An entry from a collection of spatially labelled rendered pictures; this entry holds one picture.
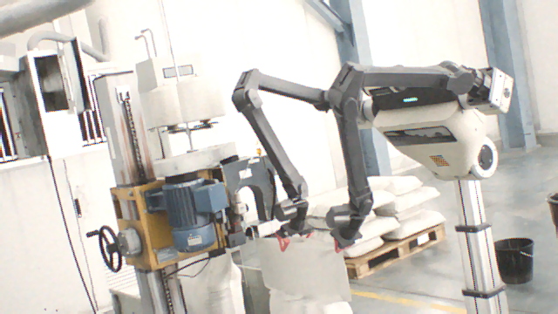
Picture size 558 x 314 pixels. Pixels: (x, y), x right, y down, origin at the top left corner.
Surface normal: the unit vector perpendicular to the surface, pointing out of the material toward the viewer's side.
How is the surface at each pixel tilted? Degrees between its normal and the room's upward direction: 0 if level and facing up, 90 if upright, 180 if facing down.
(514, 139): 90
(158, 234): 90
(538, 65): 90
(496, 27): 90
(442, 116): 40
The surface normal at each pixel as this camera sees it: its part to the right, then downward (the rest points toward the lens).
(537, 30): -0.78, 0.21
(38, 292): 0.61, -0.04
